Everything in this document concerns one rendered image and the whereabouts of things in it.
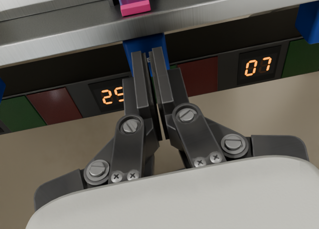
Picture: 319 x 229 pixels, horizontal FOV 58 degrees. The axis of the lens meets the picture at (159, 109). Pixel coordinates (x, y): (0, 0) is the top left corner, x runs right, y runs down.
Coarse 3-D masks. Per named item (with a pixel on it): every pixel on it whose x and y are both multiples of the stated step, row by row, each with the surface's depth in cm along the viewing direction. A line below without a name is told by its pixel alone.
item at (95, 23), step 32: (160, 0) 14; (192, 0) 14; (224, 0) 14; (256, 0) 14; (288, 0) 14; (0, 32) 14; (32, 32) 14; (64, 32) 14; (96, 32) 14; (128, 32) 14; (160, 32) 14; (0, 64) 14
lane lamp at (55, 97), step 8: (56, 88) 20; (64, 88) 20; (32, 96) 21; (40, 96) 21; (48, 96) 21; (56, 96) 21; (64, 96) 21; (40, 104) 21; (48, 104) 21; (56, 104) 22; (64, 104) 22; (72, 104) 22; (40, 112) 22; (48, 112) 22; (56, 112) 22; (64, 112) 22; (72, 112) 22; (48, 120) 23; (56, 120) 23; (64, 120) 23
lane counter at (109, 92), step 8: (112, 80) 21; (120, 80) 21; (96, 88) 21; (104, 88) 21; (112, 88) 21; (120, 88) 21; (96, 96) 22; (104, 96) 22; (112, 96) 22; (120, 96) 22; (104, 104) 22; (112, 104) 22; (120, 104) 23
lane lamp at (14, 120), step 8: (16, 96) 21; (24, 96) 21; (0, 104) 21; (8, 104) 21; (16, 104) 21; (24, 104) 21; (0, 112) 21; (8, 112) 22; (16, 112) 22; (24, 112) 22; (32, 112) 22; (8, 120) 22; (16, 120) 22; (24, 120) 22; (32, 120) 23; (40, 120) 23; (16, 128) 23; (24, 128) 23
